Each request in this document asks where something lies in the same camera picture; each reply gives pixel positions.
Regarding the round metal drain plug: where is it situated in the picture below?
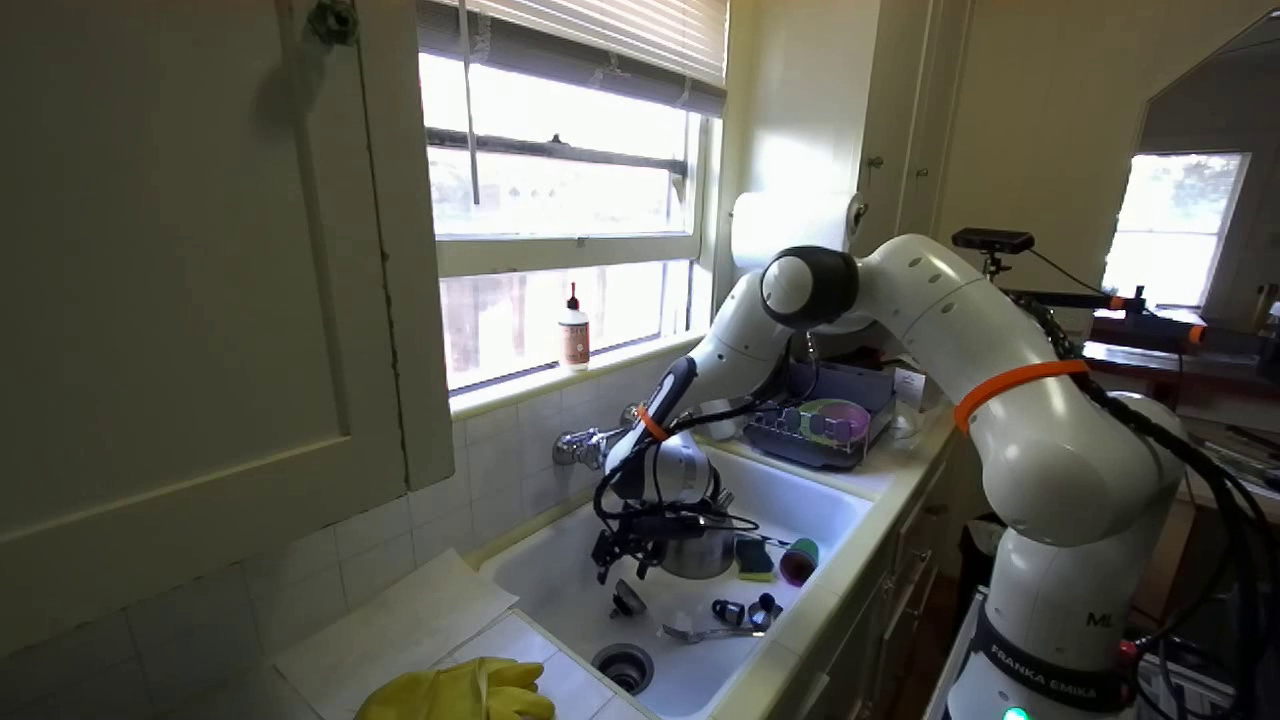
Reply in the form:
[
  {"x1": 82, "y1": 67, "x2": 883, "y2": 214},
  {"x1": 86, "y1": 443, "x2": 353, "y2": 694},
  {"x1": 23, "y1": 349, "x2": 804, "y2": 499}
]
[{"x1": 609, "y1": 579, "x2": 654, "y2": 624}]

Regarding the black sponge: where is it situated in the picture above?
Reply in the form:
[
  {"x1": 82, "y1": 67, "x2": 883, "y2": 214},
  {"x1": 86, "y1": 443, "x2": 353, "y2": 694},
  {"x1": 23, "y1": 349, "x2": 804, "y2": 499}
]
[{"x1": 733, "y1": 534, "x2": 780, "y2": 579}]

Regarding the window blind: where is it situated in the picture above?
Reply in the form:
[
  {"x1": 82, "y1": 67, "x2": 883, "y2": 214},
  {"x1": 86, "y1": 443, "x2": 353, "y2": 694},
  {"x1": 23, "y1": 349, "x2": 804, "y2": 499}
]
[{"x1": 415, "y1": 0, "x2": 736, "y2": 98}]

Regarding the window with pale frame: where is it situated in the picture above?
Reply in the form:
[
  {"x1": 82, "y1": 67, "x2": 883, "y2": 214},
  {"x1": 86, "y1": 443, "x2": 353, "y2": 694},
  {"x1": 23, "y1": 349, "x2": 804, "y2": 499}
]
[{"x1": 415, "y1": 0, "x2": 736, "y2": 413}]

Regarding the yellow rubber glove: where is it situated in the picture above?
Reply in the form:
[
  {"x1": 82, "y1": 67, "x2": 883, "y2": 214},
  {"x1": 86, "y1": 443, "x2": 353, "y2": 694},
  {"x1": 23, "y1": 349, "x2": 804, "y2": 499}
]
[{"x1": 353, "y1": 651, "x2": 561, "y2": 720}]

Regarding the wire dish rack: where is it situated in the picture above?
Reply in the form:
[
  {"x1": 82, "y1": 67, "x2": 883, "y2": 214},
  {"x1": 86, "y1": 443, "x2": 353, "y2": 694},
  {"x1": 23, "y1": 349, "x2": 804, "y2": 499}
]
[{"x1": 740, "y1": 357, "x2": 906, "y2": 478}]

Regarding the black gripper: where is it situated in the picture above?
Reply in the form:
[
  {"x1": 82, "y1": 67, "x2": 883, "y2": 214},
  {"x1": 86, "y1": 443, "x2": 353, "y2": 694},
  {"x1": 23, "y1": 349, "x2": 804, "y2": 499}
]
[{"x1": 593, "y1": 492, "x2": 733, "y2": 589}]

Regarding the small colourful cup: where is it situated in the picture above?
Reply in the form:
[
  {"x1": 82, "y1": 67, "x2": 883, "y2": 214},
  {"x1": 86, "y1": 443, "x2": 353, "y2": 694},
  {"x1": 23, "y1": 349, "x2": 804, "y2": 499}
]
[{"x1": 777, "y1": 534, "x2": 823, "y2": 593}]

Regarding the brown pump soap bottle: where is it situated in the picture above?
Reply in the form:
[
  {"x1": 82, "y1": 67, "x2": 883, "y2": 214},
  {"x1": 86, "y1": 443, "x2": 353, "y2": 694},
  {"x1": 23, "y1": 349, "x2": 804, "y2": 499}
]
[{"x1": 557, "y1": 279, "x2": 597, "y2": 371}]

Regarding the white sink basin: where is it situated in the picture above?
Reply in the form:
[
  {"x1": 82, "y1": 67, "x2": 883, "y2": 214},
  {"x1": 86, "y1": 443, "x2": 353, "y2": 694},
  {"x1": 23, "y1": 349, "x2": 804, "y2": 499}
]
[{"x1": 480, "y1": 443, "x2": 879, "y2": 720}]

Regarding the metal sink drain opening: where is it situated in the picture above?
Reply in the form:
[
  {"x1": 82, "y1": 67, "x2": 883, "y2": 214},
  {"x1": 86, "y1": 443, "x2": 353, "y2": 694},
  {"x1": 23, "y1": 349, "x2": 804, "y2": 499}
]
[{"x1": 589, "y1": 642, "x2": 659, "y2": 702}]

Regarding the pale cabinet door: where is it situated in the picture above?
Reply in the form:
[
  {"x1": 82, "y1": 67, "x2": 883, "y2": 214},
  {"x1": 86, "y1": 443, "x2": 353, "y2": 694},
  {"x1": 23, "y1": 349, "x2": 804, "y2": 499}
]
[{"x1": 0, "y1": 0, "x2": 462, "y2": 660}]

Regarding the chrome wall faucet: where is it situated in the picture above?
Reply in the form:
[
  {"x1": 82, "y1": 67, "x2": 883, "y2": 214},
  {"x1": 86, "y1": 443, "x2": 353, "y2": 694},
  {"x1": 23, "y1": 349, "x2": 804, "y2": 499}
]
[{"x1": 547, "y1": 421, "x2": 627, "y2": 474}]

